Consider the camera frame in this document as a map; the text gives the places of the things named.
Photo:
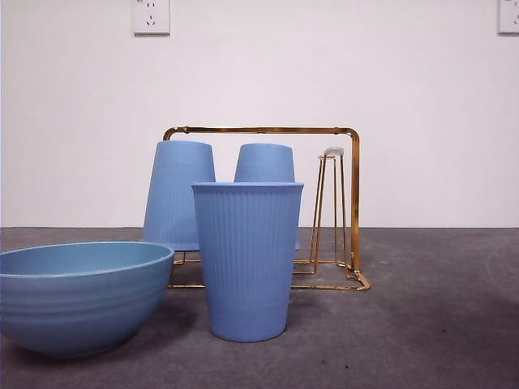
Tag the blue ribbed cup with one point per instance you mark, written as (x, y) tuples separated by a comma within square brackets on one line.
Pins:
[(263, 164), (174, 194), (247, 263)]

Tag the blue ceramic bowl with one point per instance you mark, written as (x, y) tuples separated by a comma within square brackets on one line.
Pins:
[(81, 300)]

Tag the white wall socket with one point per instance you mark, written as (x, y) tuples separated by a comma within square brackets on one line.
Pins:
[(509, 16), (151, 18)]

